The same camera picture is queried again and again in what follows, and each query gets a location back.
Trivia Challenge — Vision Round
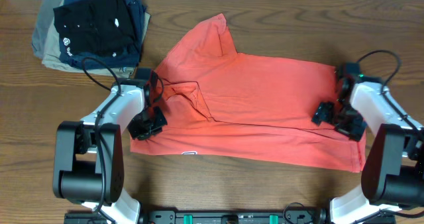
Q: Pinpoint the orange red t-shirt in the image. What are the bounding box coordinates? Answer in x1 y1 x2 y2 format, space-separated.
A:
131 15 366 173

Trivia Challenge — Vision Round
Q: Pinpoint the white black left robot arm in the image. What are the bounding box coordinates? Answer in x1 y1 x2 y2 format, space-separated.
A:
53 78 167 224

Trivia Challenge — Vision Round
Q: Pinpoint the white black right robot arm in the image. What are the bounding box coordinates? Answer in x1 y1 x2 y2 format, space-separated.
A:
313 74 423 223

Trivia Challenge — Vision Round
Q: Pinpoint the navy folded shirt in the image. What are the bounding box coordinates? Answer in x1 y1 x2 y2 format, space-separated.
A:
54 0 145 70

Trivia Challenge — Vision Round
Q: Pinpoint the black folded polo shirt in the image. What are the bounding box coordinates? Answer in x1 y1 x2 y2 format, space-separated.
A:
54 0 136 56

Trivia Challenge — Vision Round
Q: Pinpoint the khaki folded garment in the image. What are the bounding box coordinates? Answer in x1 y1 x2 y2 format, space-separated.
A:
40 0 150 78

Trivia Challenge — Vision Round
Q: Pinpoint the grey folded garment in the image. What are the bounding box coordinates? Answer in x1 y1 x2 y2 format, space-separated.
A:
31 0 63 58

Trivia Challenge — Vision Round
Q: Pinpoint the black mounting rail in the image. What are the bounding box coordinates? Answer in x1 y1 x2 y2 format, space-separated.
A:
64 207 397 224

